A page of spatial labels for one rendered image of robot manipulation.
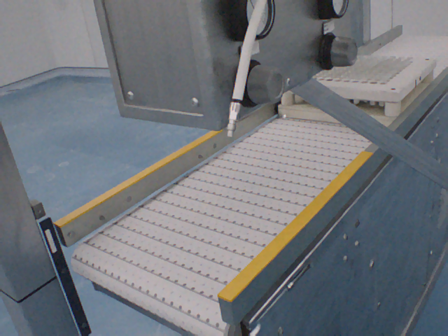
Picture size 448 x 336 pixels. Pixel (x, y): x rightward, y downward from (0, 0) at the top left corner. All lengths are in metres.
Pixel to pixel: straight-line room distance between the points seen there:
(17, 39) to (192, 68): 5.88
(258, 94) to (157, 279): 0.29
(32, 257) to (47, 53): 5.82
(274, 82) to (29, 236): 0.40
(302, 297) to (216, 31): 0.37
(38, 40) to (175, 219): 5.76
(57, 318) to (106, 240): 0.13
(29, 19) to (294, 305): 5.90
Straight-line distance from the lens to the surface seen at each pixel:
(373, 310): 1.07
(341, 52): 0.41
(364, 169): 0.65
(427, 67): 0.98
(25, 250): 0.61
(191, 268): 0.53
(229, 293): 0.43
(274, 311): 0.51
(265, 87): 0.30
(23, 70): 6.18
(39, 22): 6.34
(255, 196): 0.65
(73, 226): 0.62
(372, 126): 0.55
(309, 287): 0.58
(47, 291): 0.65
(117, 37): 0.35
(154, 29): 0.32
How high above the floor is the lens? 1.15
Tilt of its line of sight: 25 degrees down
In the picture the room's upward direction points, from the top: 8 degrees counter-clockwise
